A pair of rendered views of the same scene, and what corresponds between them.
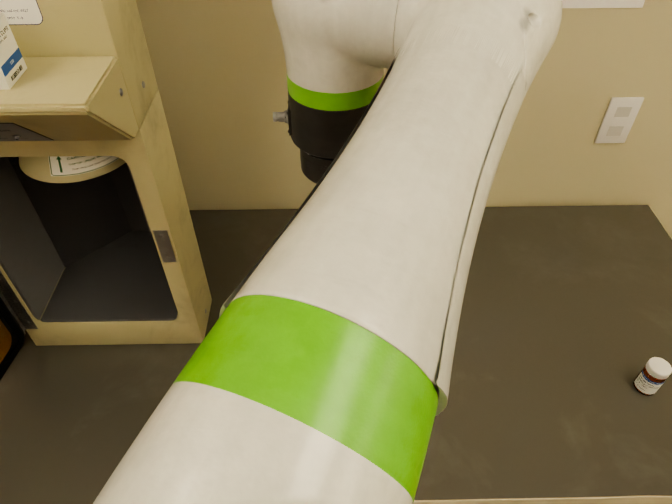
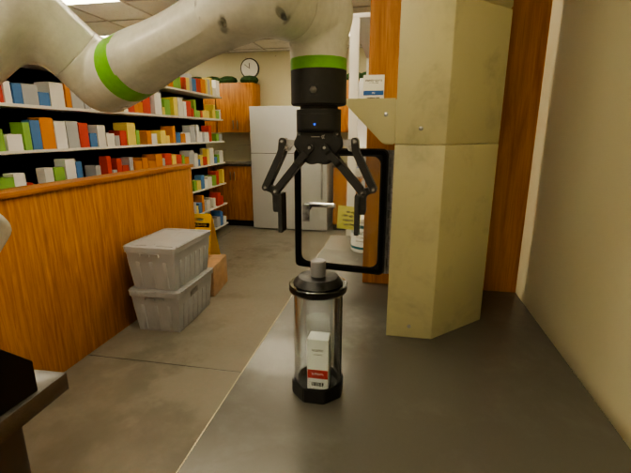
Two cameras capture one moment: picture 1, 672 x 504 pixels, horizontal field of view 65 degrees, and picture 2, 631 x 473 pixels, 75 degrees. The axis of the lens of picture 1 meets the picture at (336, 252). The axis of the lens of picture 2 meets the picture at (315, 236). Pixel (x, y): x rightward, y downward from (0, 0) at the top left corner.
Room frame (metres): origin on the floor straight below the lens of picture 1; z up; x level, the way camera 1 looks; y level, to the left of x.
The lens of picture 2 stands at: (0.62, -0.70, 1.44)
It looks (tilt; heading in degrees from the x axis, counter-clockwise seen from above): 14 degrees down; 102
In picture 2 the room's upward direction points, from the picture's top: straight up
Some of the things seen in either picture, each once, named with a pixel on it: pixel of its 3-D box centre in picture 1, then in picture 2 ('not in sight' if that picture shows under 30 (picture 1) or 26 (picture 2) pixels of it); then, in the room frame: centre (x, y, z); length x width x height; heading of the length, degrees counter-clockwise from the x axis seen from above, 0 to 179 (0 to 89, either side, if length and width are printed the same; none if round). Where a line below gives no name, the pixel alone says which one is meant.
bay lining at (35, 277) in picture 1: (97, 201); not in sight; (0.72, 0.42, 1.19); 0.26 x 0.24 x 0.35; 91
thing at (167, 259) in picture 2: not in sight; (172, 257); (-1.10, 2.04, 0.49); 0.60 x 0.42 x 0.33; 91
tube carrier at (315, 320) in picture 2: not in sight; (317, 334); (0.48, 0.00, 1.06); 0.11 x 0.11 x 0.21
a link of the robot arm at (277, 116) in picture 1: (331, 114); (318, 91); (0.48, 0.00, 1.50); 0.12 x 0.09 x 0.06; 91
